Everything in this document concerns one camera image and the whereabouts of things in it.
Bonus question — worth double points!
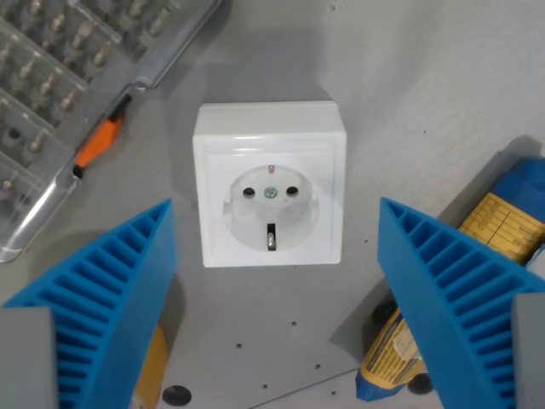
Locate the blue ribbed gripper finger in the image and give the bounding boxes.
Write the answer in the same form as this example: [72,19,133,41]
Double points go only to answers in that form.
[377,199,545,409]
[2,199,179,409]

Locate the brown packing tape roll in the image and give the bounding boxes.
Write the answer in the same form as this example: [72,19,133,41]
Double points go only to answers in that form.
[135,323,168,405]

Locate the clear screwdriver bit case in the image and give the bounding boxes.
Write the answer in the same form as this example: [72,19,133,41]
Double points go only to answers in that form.
[0,0,222,263]

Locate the white wall socket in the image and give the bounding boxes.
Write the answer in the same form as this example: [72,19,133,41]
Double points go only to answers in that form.
[191,101,348,269]

